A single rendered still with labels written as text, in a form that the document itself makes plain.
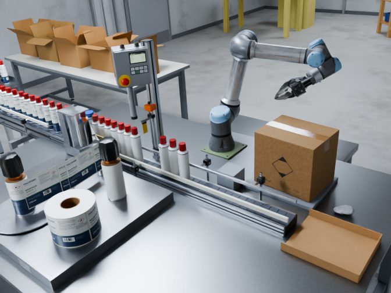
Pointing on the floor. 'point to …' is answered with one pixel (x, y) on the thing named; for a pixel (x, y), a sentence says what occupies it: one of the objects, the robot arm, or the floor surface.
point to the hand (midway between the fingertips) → (276, 97)
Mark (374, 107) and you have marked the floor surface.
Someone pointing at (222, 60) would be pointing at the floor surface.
